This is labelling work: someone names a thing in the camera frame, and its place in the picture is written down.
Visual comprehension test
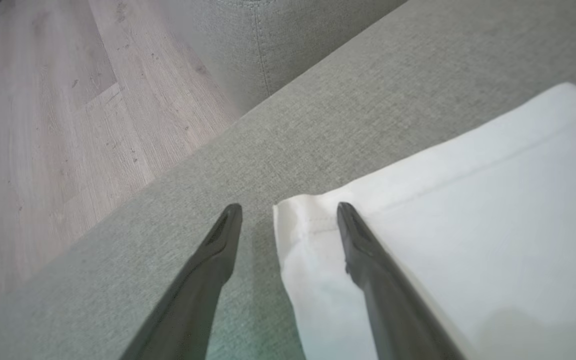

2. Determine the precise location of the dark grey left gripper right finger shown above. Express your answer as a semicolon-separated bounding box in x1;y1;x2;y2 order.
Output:
337;202;464;360

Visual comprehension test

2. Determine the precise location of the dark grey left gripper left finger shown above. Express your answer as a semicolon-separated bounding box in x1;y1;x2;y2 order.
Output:
120;202;243;360

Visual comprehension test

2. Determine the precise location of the red and white jersey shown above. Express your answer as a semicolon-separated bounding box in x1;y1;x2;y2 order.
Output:
273;82;576;360

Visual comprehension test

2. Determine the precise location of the grey sofa with yellow backrest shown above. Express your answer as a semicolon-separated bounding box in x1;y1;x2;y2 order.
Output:
0;0;576;360

